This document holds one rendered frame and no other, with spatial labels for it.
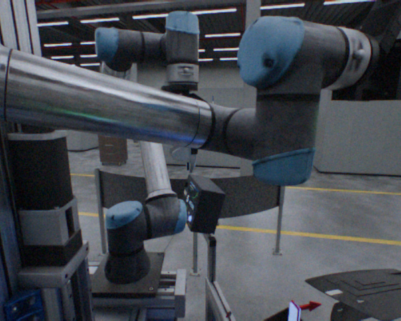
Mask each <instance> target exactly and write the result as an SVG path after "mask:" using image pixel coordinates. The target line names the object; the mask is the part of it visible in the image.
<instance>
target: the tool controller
mask: <svg viewBox="0 0 401 321"><path fill-rule="evenodd" d="M184 187H185V190H184V194H183V197H182V200H183V201H184V203H185V205H186V207H187V212H188V211H189V216H188V217H190V216H192V221H191V222H190V221H189V220H188V217H187V219H186V224H187V225H188V228H189V230H190V232H194V233H204V234H209V235H210V234H213V235H214V234H215V229H216V227H217V226H219V222H218V220H219V215H220V213H221V209H222V206H223V202H224V199H225V194H224V193H223V192H222V191H221V190H220V189H219V188H218V187H217V186H216V185H215V184H214V183H213V182H212V181H211V180H210V179H209V178H206V177H200V176H196V175H188V179H187V182H185V183H184ZM188 193H189V195H190V198H189V201H188V205H187V204H186V202H185V201H186V197H187V194H188Z"/></svg>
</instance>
